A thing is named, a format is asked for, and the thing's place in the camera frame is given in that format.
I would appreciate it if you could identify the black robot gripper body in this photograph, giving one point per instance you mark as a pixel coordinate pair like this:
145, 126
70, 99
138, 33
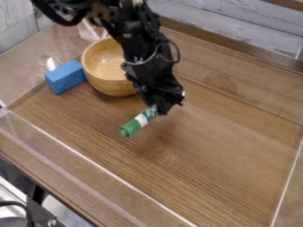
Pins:
150, 69

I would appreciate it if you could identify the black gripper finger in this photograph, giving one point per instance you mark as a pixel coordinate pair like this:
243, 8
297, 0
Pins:
165, 99
145, 93

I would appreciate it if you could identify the green white dry-erase marker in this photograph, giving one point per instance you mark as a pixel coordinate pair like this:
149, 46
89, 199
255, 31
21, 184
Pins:
138, 121

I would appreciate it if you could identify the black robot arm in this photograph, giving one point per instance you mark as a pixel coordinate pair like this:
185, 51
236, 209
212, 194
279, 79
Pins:
148, 51

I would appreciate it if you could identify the brown wooden bowl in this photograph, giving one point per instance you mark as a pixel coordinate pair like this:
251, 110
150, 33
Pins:
100, 60

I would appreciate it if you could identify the blue rectangular block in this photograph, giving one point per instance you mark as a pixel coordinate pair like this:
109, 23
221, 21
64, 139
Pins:
65, 77

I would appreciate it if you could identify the black table leg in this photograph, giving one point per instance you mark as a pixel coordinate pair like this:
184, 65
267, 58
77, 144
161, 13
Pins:
37, 195

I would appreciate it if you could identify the clear acrylic corner bracket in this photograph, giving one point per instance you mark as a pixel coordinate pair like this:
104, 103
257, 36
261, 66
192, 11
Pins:
89, 32

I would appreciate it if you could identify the clear acrylic tray wall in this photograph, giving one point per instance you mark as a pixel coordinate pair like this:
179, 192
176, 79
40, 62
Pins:
106, 200

